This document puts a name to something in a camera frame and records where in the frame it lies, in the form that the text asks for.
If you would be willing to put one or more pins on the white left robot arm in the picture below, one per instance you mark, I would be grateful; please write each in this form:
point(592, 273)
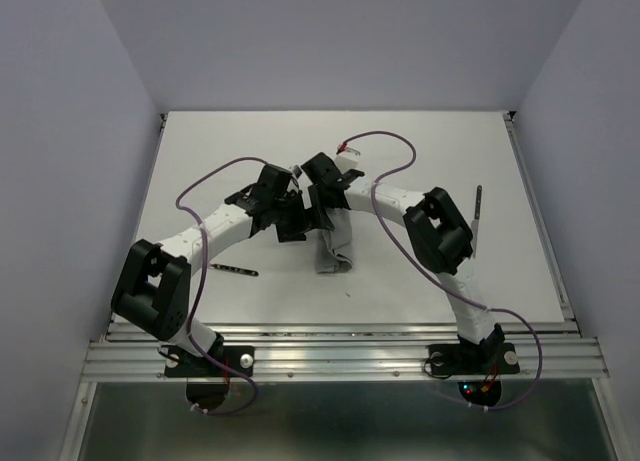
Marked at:
point(153, 290)

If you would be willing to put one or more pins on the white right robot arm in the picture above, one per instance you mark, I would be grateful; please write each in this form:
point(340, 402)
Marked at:
point(440, 238)

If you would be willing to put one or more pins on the grey cloth napkin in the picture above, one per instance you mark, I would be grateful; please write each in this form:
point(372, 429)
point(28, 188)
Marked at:
point(334, 249)

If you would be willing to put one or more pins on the black handled fork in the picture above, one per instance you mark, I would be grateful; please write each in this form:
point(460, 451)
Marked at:
point(234, 269)

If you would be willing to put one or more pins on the black handled knife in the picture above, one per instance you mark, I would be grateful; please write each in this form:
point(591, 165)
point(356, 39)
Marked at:
point(476, 220)

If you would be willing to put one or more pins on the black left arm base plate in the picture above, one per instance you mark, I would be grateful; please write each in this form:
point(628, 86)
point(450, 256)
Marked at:
point(237, 359)

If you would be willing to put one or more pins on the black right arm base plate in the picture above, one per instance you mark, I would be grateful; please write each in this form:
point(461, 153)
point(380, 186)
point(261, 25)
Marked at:
point(446, 360)

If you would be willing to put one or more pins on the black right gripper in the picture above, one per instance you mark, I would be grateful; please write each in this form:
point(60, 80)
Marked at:
point(321, 198)

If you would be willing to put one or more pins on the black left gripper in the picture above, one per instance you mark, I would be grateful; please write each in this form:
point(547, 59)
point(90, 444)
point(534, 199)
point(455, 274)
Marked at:
point(296, 231)

